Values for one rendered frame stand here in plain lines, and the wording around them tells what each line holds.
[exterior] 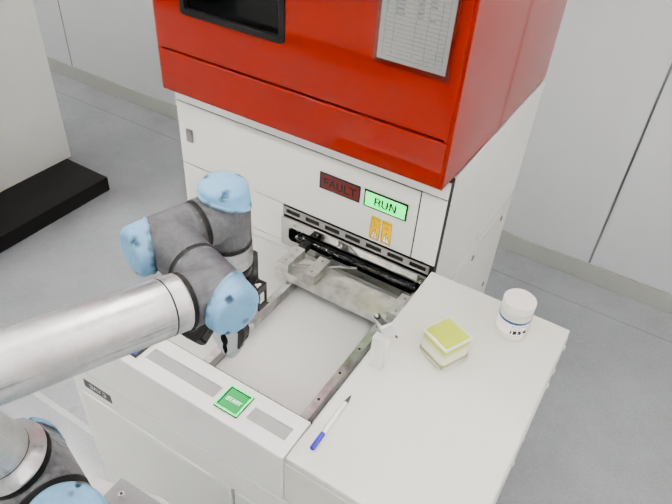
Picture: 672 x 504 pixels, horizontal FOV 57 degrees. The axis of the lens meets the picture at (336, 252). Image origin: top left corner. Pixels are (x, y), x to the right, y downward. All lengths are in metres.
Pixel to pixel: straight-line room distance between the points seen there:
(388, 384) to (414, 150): 0.49
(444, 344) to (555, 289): 1.90
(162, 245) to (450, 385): 0.69
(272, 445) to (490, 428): 0.41
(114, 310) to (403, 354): 0.75
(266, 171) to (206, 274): 0.93
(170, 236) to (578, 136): 2.30
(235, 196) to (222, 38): 0.71
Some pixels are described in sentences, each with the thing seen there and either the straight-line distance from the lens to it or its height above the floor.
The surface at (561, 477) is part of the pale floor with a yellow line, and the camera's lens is 2.46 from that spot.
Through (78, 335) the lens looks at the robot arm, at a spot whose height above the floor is 1.46.
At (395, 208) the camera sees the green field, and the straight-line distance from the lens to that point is 1.49.
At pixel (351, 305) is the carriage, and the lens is 1.55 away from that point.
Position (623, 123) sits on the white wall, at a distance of 2.86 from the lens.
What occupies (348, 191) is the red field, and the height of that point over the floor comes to 1.10.
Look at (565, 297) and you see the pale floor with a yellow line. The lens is 3.12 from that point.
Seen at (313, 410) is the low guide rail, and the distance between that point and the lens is 1.37.
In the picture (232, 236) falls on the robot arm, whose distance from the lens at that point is 0.92.
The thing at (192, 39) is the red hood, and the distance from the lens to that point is 1.61.
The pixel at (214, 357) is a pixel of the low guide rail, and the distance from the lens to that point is 1.47.
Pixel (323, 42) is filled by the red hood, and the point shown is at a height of 1.47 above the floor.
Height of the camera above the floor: 1.96
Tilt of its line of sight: 39 degrees down
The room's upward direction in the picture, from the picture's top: 4 degrees clockwise
